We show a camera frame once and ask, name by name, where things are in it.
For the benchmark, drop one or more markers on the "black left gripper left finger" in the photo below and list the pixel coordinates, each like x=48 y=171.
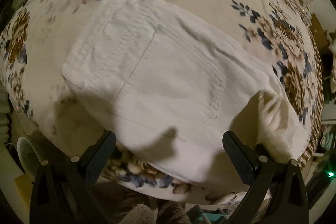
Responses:
x=61 y=189

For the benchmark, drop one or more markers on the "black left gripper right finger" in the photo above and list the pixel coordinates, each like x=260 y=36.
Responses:
x=284 y=181

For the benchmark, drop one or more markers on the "white pants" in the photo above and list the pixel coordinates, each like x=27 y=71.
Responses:
x=169 y=85

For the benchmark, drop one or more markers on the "white round fan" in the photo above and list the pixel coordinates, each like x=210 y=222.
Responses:
x=29 y=155

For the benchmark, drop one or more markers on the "brown checkered bedsheet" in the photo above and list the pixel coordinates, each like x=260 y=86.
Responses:
x=286 y=31

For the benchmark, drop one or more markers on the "floral fleece blanket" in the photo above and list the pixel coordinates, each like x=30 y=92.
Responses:
x=36 y=36

